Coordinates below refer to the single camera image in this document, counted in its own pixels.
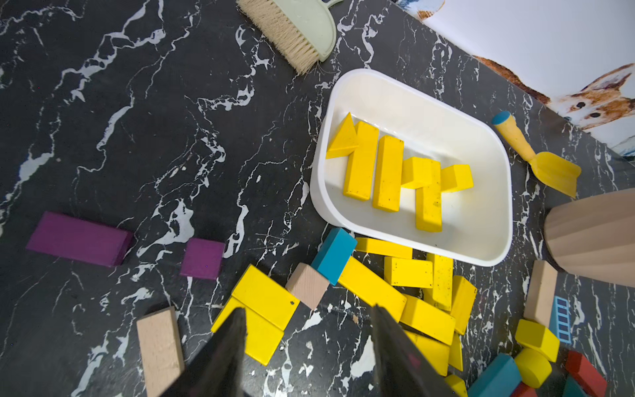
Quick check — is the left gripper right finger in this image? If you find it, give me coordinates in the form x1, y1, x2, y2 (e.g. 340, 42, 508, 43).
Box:
371, 305, 455, 396

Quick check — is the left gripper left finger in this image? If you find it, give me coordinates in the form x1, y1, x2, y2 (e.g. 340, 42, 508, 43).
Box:
162, 308, 246, 397

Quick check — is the white plastic tray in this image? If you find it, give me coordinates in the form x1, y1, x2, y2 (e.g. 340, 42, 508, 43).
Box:
310, 69, 513, 267

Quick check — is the yellow bar block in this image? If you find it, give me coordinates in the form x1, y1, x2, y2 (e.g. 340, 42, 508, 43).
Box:
342, 121, 379, 201
372, 135, 404, 213

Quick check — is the yellow flat square block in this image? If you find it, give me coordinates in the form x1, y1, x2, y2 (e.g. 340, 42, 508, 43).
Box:
211, 265, 299, 366

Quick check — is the teal slanted block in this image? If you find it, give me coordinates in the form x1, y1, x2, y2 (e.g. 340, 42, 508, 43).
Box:
467, 353, 522, 397

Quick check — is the purple small block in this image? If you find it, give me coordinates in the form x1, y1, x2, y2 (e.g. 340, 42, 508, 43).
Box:
180, 238, 225, 281

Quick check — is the small natural wood cube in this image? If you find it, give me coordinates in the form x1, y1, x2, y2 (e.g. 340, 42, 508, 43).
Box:
285, 262, 330, 310

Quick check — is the small teal block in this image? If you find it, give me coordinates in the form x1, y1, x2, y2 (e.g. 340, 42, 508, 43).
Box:
311, 228, 357, 286

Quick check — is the tall natural wood block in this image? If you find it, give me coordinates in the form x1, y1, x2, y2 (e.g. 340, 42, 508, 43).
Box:
524, 260, 558, 328

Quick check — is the blue ladder block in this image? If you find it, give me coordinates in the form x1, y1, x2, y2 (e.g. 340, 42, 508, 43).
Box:
549, 296, 572, 345

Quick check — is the red block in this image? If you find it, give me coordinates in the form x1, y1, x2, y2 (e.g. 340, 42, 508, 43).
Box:
565, 351, 608, 397

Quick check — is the purple long block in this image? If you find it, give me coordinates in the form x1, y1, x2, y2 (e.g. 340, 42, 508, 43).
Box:
26, 212, 133, 267

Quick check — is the pink pot green plant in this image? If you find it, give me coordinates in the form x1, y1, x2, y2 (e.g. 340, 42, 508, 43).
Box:
544, 189, 634, 287

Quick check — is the yellow toy shovel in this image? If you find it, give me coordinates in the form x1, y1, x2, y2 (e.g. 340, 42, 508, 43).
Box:
492, 111, 581, 198

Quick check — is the green hand brush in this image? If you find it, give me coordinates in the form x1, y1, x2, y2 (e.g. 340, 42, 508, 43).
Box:
236, 0, 339, 75

